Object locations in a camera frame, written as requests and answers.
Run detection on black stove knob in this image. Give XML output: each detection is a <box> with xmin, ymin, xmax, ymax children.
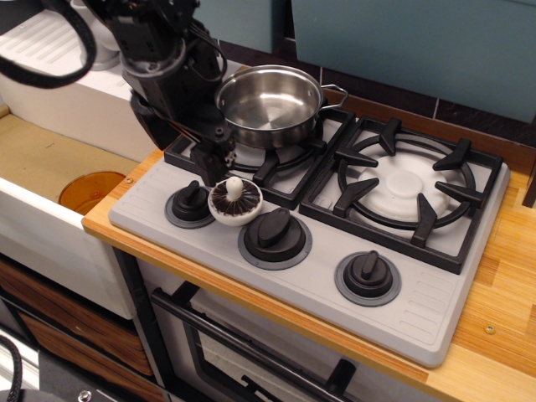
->
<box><xmin>238</xmin><ymin>208</ymin><xmax>312</xmax><ymax>271</ymax></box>
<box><xmin>334</xmin><ymin>250</ymin><xmax>402</xmax><ymax>307</ymax></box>
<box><xmin>165</xmin><ymin>180</ymin><xmax>215</xmax><ymax>229</ymax></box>

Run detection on grey toy stove top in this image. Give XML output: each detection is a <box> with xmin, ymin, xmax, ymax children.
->
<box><xmin>107</xmin><ymin>108</ymin><xmax>512</xmax><ymax>369</ymax></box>

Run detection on black right stove knob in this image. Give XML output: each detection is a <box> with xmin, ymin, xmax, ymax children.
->
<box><xmin>334</xmin><ymin>250</ymin><xmax>402</xmax><ymax>307</ymax></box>

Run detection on black burner grate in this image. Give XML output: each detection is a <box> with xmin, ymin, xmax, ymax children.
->
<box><xmin>300</xmin><ymin>117</ymin><xmax>510</xmax><ymax>274</ymax></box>
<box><xmin>163</xmin><ymin>108</ymin><xmax>357</xmax><ymax>210</ymax></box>

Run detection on black middle stove knob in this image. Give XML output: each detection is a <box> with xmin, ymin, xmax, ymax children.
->
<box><xmin>238</xmin><ymin>208</ymin><xmax>312</xmax><ymax>271</ymax></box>

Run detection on black left stove knob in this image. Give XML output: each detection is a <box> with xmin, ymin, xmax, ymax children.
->
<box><xmin>165</xmin><ymin>180</ymin><xmax>215</xmax><ymax>229</ymax></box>

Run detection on stainless steel pot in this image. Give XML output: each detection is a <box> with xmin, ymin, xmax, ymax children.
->
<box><xmin>215</xmin><ymin>64</ymin><xmax>348</xmax><ymax>150</ymax></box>

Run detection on black braided cable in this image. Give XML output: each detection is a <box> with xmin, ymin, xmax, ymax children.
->
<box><xmin>0</xmin><ymin>0</ymin><xmax>98</xmax><ymax>90</ymax></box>

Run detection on white toy sink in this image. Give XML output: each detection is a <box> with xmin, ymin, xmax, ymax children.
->
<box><xmin>0</xmin><ymin>8</ymin><xmax>242</xmax><ymax>322</ymax></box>

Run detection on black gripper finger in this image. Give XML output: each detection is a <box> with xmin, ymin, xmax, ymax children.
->
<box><xmin>190</xmin><ymin>140</ymin><xmax>235</xmax><ymax>187</ymax></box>

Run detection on white toy mushroom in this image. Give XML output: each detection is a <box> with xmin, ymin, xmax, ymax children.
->
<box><xmin>208</xmin><ymin>176</ymin><xmax>264</xmax><ymax>227</ymax></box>

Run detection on black right burner grate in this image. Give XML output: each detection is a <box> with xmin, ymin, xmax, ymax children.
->
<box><xmin>300</xmin><ymin>117</ymin><xmax>510</xmax><ymax>274</ymax></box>

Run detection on oven door with handle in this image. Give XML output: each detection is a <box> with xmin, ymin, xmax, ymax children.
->
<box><xmin>150</xmin><ymin>281</ymin><xmax>378</xmax><ymax>402</ymax></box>

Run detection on grey toy faucet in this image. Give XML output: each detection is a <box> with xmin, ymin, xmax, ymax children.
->
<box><xmin>70</xmin><ymin>0</ymin><xmax>120</xmax><ymax>71</ymax></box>

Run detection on lower wooden drawer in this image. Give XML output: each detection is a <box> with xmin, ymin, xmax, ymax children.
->
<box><xmin>20</xmin><ymin>313</ymin><xmax>165</xmax><ymax>402</ymax></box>

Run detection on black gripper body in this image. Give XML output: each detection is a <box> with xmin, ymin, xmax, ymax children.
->
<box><xmin>102</xmin><ymin>0</ymin><xmax>235</xmax><ymax>150</ymax></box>

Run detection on orange sink drain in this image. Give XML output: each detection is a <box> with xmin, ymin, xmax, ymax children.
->
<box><xmin>58</xmin><ymin>171</ymin><xmax>126</xmax><ymax>215</ymax></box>

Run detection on wooden drawer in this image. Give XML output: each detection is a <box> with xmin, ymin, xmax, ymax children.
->
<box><xmin>20</xmin><ymin>313</ymin><xmax>165</xmax><ymax>402</ymax></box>
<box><xmin>1</xmin><ymin>260</ymin><xmax>135</xmax><ymax>342</ymax></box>

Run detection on black left burner grate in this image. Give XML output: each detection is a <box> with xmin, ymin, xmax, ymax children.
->
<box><xmin>163</xmin><ymin>108</ymin><xmax>357</xmax><ymax>210</ymax></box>

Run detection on upper wooden drawer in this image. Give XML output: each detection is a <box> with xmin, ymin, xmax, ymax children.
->
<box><xmin>1</xmin><ymin>260</ymin><xmax>135</xmax><ymax>342</ymax></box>

